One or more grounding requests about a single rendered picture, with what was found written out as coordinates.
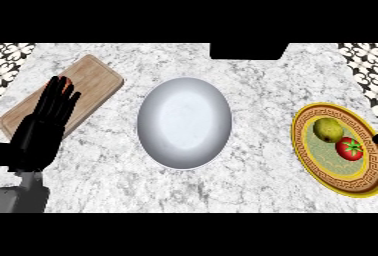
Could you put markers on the black appliance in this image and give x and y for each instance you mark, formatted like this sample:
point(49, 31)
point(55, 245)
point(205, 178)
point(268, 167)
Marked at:
point(249, 50)

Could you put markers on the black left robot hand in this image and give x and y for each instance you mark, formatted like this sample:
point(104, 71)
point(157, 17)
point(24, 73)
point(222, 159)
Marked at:
point(39, 133)

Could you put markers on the small orange vegetable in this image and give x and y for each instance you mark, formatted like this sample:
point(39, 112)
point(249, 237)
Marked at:
point(67, 83)

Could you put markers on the yellow-green fruit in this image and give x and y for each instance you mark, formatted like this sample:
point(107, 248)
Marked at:
point(329, 130)

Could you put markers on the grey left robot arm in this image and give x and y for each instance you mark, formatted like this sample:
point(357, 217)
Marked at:
point(27, 198)

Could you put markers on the white oval bowl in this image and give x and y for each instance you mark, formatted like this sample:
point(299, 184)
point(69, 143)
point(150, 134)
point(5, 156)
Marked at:
point(185, 123)

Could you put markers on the red tomato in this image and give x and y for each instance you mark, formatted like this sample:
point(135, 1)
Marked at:
point(349, 150)

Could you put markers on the wooden cutting board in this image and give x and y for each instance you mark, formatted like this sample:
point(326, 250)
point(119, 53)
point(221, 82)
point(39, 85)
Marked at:
point(94, 83)

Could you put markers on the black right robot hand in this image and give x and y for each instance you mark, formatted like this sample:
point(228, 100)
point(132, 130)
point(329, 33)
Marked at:
point(376, 139)

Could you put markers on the yellow patterned plate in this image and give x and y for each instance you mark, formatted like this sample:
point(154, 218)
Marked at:
point(340, 173)

